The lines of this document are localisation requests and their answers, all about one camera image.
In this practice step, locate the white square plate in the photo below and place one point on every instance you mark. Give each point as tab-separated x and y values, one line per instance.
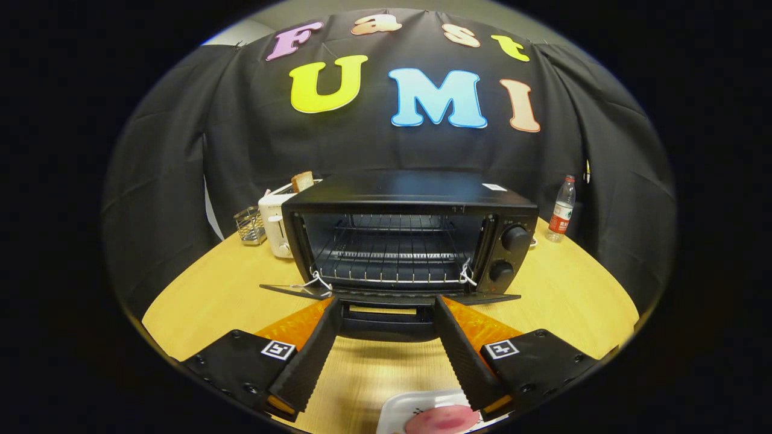
392	413

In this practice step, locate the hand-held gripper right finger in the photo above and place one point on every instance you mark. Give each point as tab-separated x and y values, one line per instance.
461	361

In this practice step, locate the toasted bread slice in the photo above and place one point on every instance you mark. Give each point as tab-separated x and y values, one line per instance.
302	181

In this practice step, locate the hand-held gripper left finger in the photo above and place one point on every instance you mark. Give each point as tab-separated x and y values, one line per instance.
310	361

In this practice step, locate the clear plastic water bottle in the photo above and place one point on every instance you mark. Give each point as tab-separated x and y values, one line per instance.
561	211

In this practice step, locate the black toaster oven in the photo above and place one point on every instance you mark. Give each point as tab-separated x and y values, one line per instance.
410	193

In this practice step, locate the pink ham slice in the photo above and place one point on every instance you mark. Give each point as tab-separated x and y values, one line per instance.
443	419

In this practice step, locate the white pop-up toaster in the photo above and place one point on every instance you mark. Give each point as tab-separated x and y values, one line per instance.
274	226

